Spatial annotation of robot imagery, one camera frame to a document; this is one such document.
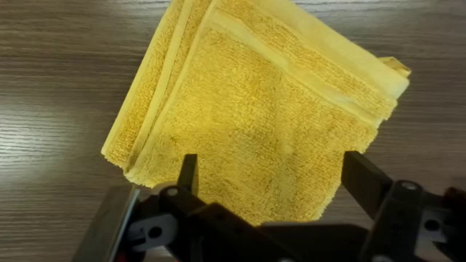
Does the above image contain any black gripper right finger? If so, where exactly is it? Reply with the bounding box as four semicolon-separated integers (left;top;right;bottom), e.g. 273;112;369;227
340;151;393;218

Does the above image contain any yellow towel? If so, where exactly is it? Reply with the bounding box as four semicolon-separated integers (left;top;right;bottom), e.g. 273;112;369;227
101;0;410;224

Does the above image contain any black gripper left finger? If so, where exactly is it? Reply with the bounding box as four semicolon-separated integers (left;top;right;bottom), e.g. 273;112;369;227
176;154;198;192

